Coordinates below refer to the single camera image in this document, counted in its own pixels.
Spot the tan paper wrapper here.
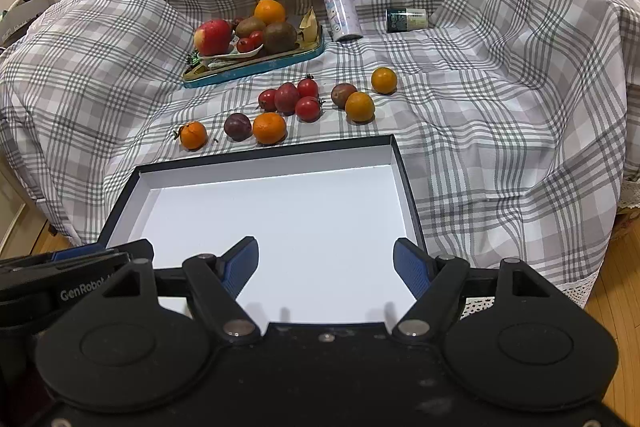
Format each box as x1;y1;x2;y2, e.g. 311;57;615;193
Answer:
298;8;320;43

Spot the mandarin with leaf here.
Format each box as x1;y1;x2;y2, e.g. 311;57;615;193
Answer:
174;121;208;150

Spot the white small dish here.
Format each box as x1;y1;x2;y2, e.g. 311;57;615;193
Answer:
198;41;264;62

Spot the red apple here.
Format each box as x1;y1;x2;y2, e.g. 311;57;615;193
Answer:
193;18;232;56

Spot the dark purple plum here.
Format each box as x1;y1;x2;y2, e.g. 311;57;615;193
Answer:
224;113;253;142

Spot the brown kiwi rear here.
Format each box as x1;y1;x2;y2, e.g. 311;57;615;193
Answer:
234;16;266;39

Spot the oblong red tomato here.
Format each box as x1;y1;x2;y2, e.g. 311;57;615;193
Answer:
274;82;300;115

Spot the green candy wrapper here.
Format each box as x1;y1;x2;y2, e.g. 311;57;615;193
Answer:
186;51;201;67

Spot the small green white bottle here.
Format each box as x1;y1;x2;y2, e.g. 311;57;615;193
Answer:
386;8;428;32

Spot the brown kiwi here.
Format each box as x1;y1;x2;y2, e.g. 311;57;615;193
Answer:
234;16;266;39
262;22;297;54

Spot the yellow orange citrus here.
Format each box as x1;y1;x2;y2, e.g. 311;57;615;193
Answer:
345;91;375;124
371;67;398;95

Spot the white spray can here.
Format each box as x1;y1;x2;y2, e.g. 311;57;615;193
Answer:
323;0;362;42

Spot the large orange mandarin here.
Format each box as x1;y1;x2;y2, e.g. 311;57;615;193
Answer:
253;113;286;145

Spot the reddish brown plum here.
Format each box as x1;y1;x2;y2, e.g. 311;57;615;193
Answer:
331;82;357;109

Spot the brown kiwi front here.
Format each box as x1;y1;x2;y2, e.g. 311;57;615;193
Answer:
262;22;297;54

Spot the blue rimmed tray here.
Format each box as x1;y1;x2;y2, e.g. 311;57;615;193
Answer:
182;35;326;89

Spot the cherry tomato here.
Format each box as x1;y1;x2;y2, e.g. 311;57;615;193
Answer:
248;30;264;49
258;89;277;112
297;75;319;98
235;37;255;53
295;96;322;122

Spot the grey plaid cloth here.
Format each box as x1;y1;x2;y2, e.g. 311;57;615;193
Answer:
1;0;639;296

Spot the black white shallow box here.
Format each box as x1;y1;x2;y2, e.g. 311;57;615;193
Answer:
99;135;423;326

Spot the orange on tray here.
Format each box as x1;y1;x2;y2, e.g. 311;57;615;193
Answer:
254;0;288;26

